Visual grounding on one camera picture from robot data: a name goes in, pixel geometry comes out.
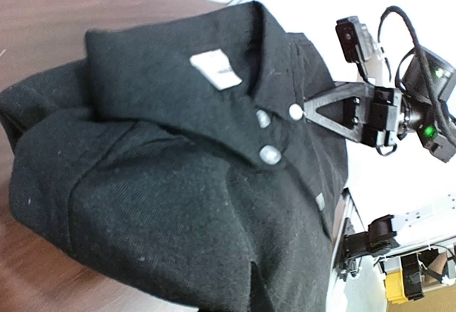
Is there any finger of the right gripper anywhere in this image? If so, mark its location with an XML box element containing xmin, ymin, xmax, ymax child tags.
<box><xmin>303</xmin><ymin>82</ymin><xmax>375</xmax><ymax>118</ymax></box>
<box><xmin>304</xmin><ymin>96</ymin><xmax>371</xmax><ymax>144</ymax></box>

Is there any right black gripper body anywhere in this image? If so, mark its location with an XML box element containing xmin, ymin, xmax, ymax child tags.
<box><xmin>363</xmin><ymin>87</ymin><xmax>402</xmax><ymax>148</ymax></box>

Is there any black long sleeve shirt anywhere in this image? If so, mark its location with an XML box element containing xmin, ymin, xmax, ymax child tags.
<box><xmin>1</xmin><ymin>2</ymin><xmax>348</xmax><ymax>311</ymax></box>

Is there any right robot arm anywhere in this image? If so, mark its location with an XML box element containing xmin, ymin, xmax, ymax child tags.
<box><xmin>304</xmin><ymin>48</ymin><xmax>455</xmax><ymax>259</ymax></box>

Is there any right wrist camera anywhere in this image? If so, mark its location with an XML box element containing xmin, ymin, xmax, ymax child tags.
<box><xmin>335</xmin><ymin>16</ymin><xmax>392</xmax><ymax>85</ymax></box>

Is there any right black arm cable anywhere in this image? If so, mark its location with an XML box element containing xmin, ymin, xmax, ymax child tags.
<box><xmin>375</xmin><ymin>5</ymin><xmax>456</xmax><ymax>158</ymax></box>

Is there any front aluminium rail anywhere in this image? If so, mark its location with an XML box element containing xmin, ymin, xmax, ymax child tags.
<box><xmin>326</xmin><ymin>187</ymin><xmax>366</xmax><ymax>311</ymax></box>

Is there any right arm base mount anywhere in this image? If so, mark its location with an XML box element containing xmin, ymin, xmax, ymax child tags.
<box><xmin>333</xmin><ymin>214</ymin><xmax>399</xmax><ymax>282</ymax></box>

